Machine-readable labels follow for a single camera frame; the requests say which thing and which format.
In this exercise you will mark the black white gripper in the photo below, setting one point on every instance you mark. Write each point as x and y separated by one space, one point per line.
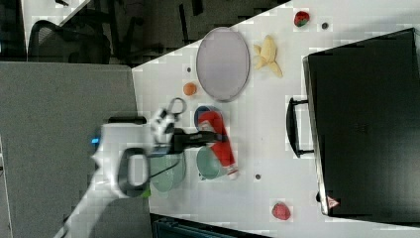
163 127

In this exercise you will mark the red plush ketchup bottle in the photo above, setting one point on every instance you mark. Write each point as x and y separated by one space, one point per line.
220 142

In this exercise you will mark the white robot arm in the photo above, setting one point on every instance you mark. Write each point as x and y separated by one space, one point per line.
130 152

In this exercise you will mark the green plastic strainer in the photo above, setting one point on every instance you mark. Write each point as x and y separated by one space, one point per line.
168 173

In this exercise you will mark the orange plush fruit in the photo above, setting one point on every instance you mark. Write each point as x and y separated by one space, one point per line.
189 88

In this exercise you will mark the grey round plate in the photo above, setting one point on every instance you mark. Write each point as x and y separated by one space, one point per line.
223 64

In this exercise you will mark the plush strawberry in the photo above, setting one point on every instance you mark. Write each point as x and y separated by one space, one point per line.
281 211

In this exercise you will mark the peeled plush banana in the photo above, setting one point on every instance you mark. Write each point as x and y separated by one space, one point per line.
266 54

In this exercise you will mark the red plush tomato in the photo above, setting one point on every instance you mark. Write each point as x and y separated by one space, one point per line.
301 18

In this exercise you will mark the silver toaster oven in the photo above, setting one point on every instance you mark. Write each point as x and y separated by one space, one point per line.
363 102

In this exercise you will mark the black office chair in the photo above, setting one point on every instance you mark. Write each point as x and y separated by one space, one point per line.
52 43

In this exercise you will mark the green cup with handle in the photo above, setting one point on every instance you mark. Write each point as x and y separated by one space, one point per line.
209 167

